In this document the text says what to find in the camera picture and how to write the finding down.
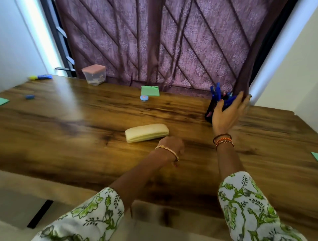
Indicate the yellow and blue highlighter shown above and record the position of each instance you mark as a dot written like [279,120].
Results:
[41,77]

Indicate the small round blue tape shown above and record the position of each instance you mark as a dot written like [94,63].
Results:
[144,98]

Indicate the left floral white green sleeve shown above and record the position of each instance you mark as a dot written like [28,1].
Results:
[82,218]

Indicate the teal paper sheet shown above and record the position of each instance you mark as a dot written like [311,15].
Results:
[3,101]

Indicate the black window frame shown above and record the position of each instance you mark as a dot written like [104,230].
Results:
[49,19]
[273,37]

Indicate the purple patterned curtain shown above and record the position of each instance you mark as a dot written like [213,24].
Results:
[174,37]

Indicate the wooden desk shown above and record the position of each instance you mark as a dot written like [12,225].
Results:
[74,139]

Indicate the green sticky notes pad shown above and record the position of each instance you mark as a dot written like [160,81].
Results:
[150,91]
[316,156]

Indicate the person's left forearm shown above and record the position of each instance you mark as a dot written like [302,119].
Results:
[139,178]

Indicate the window grille bars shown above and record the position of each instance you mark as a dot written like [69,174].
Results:
[61,31]

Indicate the yellow pencil case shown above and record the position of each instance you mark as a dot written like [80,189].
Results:
[146,132]

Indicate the bunch of blue pens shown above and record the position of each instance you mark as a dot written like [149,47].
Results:
[218,93]

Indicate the black floor strip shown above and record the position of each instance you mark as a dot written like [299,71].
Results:
[39,214]

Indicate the person's right forearm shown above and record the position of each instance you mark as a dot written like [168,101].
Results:
[229,161]

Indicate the person's left hand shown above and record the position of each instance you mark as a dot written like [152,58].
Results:
[172,144]

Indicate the floral white green sleeve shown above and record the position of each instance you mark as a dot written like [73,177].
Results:
[82,218]
[253,211]

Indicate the clear container pink lid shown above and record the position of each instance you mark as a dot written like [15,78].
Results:
[94,74]

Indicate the gold bangle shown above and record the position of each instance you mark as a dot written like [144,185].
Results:
[169,149]

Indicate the person's right hand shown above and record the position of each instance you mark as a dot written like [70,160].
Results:
[223,119]

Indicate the right floral white green sleeve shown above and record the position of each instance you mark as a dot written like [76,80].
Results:
[253,211]

